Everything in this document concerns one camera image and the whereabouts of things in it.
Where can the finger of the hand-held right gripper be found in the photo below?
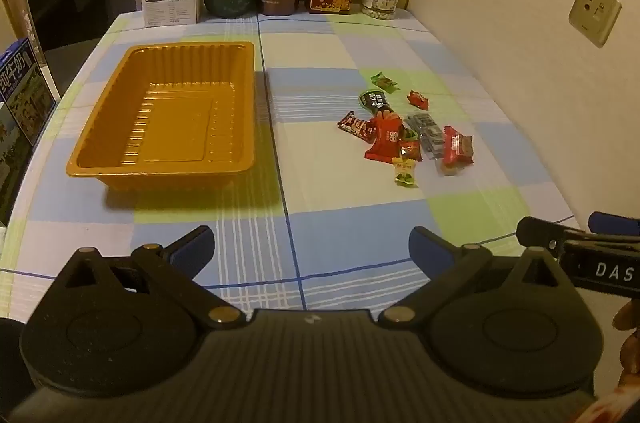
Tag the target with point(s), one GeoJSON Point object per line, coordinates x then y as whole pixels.
{"type": "Point", "coordinates": [540, 233]}
{"type": "Point", "coordinates": [610, 221]}

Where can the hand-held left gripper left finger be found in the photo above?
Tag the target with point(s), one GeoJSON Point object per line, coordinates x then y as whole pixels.
{"type": "Point", "coordinates": [192, 253]}

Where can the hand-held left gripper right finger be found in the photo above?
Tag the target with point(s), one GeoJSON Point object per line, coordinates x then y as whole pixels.
{"type": "Point", "coordinates": [427, 253]}

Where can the yellow green candy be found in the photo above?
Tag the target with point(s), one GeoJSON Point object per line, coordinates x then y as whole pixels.
{"type": "Point", "coordinates": [404, 173]}

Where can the red green candy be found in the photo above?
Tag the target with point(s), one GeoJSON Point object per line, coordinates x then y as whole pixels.
{"type": "Point", "coordinates": [410, 148]}

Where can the red pastry packet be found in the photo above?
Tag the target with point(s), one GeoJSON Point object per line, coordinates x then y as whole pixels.
{"type": "Point", "coordinates": [456, 148]}

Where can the large red snack packet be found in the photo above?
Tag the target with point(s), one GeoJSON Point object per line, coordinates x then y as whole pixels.
{"type": "Point", "coordinates": [385, 140]}

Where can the grey clear snack packet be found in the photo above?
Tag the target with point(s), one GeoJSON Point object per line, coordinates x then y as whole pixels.
{"type": "Point", "coordinates": [425, 130]}

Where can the orange plastic tray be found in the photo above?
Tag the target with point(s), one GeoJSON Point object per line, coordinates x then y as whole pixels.
{"type": "Point", "coordinates": [175, 128]}

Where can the dark red snack packet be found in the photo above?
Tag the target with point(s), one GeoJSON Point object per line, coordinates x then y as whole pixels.
{"type": "Point", "coordinates": [356, 124]}

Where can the small red candy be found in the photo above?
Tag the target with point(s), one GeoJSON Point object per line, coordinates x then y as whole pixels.
{"type": "Point", "coordinates": [418, 99]}

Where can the black snack packet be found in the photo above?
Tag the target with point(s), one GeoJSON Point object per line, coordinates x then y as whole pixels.
{"type": "Point", "coordinates": [372, 99]}

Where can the person's right forearm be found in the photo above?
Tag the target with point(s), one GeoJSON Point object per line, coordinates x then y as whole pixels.
{"type": "Point", "coordinates": [620, 408]}

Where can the person's right hand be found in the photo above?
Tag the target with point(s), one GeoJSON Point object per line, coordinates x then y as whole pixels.
{"type": "Point", "coordinates": [631, 353]}

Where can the white blue carton box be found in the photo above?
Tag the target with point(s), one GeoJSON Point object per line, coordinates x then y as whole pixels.
{"type": "Point", "coordinates": [12, 173]}

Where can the blue milk carton box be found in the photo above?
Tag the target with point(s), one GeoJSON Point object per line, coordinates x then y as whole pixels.
{"type": "Point", "coordinates": [25, 88]}

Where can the beige wall outlet plate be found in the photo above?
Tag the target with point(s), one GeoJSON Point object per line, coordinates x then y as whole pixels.
{"type": "Point", "coordinates": [595, 12]}

